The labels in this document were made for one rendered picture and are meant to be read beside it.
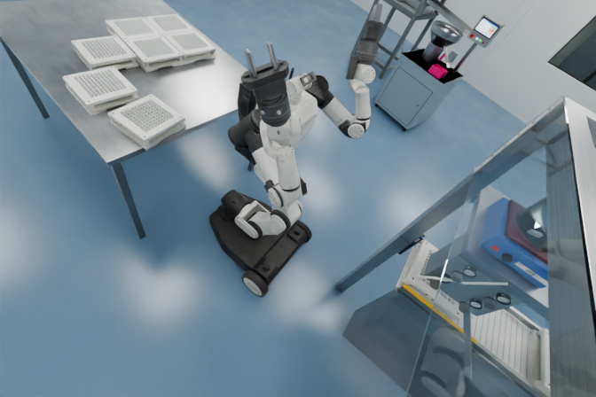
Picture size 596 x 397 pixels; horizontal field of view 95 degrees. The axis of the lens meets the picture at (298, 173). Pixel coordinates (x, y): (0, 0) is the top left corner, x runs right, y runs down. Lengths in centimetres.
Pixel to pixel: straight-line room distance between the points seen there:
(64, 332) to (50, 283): 31
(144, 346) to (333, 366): 114
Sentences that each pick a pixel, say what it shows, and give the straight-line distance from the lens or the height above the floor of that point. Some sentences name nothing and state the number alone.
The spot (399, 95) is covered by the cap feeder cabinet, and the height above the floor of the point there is 36.
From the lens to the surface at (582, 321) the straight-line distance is 51.
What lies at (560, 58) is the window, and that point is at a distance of 616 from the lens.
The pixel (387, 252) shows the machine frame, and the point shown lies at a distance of 166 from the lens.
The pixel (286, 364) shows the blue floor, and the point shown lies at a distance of 205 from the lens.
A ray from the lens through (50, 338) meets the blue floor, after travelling 216.
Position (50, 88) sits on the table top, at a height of 87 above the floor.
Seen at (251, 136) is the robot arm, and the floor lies 129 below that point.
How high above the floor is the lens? 199
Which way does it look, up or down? 48 degrees down
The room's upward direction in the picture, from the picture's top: 24 degrees clockwise
